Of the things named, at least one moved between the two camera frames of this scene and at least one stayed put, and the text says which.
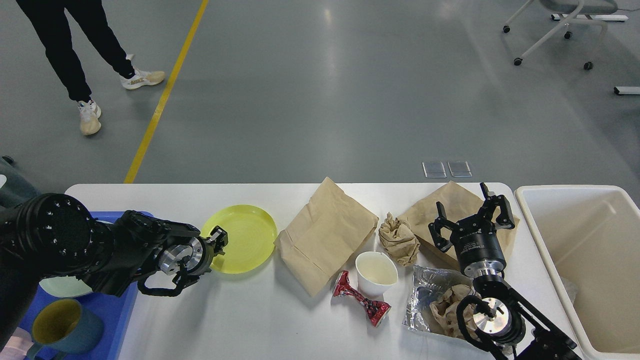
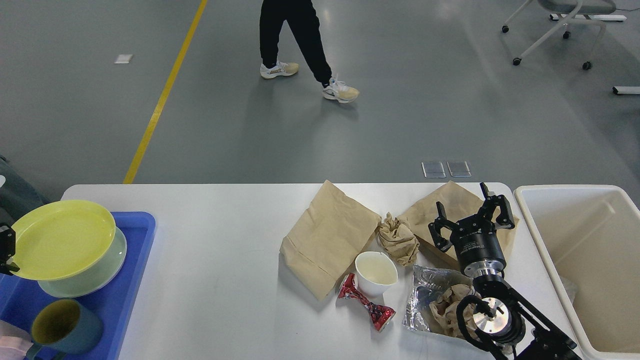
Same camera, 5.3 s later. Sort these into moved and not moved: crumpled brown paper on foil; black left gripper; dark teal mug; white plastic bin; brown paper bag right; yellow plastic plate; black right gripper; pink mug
Moved: yellow plastic plate; black left gripper
Not moved: brown paper bag right; black right gripper; crumpled brown paper on foil; pink mug; dark teal mug; white plastic bin
